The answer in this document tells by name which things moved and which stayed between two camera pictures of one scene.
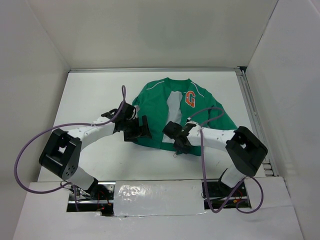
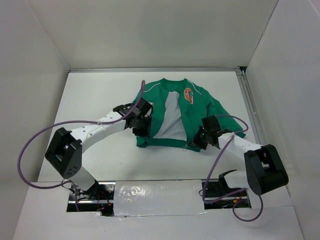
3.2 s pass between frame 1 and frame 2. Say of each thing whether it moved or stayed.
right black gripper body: moved
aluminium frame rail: stayed
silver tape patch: stayed
